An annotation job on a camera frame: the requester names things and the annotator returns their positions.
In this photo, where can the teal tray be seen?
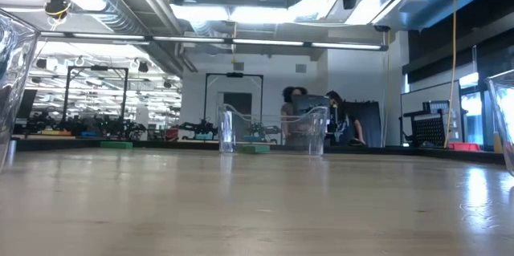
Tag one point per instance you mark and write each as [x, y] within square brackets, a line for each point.
[205, 136]

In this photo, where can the yellow container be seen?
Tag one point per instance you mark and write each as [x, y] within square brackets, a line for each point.
[498, 143]

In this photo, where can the long linear ceiling light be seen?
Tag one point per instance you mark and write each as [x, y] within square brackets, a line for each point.
[265, 42]

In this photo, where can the small red box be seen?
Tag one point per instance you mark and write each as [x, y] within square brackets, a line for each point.
[172, 135]

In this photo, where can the person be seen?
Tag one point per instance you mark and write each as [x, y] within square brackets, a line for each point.
[293, 92]
[349, 119]

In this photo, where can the clear plastic bin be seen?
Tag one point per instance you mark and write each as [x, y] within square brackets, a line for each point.
[227, 135]
[16, 87]
[504, 119]

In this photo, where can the red plastic bin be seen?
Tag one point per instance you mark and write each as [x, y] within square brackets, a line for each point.
[463, 147]

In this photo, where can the black pegboard on stand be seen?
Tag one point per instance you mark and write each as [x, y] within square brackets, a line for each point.
[429, 129]

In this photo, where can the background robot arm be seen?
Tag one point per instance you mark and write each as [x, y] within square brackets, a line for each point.
[261, 131]
[202, 127]

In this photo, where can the orange tray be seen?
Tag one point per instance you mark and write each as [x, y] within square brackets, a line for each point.
[56, 132]

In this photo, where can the green block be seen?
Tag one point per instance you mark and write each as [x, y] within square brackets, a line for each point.
[253, 149]
[116, 144]

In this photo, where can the black gantry frame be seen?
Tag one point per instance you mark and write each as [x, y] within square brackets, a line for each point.
[96, 68]
[235, 74]

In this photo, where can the small dark monitor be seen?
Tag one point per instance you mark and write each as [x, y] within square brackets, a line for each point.
[311, 103]

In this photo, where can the blue tray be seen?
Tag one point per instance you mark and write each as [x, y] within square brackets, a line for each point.
[89, 133]

